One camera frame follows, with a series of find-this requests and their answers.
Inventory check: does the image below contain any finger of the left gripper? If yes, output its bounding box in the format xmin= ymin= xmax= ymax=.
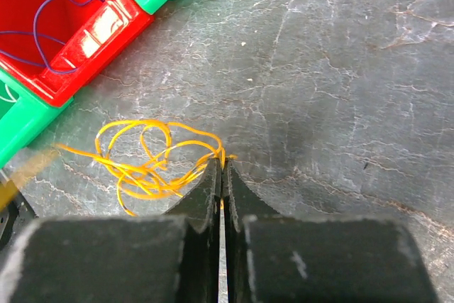
xmin=1 ymin=148 xmax=59 ymax=210

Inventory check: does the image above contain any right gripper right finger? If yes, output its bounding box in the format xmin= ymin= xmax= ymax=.
xmin=222 ymin=162 xmax=438 ymax=302

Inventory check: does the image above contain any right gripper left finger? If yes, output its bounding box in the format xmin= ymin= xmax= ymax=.
xmin=1 ymin=160 xmax=222 ymax=302

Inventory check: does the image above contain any white wire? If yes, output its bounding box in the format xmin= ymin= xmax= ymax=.
xmin=0 ymin=82 xmax=19 ymax=104

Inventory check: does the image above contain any wire bundle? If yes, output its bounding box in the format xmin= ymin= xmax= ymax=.
xmin=52 ymin=119 xmax=238 ymax=217

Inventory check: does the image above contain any purple wire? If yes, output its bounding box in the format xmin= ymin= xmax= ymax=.
xmin=0 ymin=0 xmax=107 ymax=76

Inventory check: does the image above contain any green bin lower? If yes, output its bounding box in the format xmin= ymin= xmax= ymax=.
xmin=1 ymin=70 xmax=73 ymax=166

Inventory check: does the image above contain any red plastic bin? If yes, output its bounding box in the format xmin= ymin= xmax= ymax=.
xmin=1 ymin=0 xmax=154 ymax=107

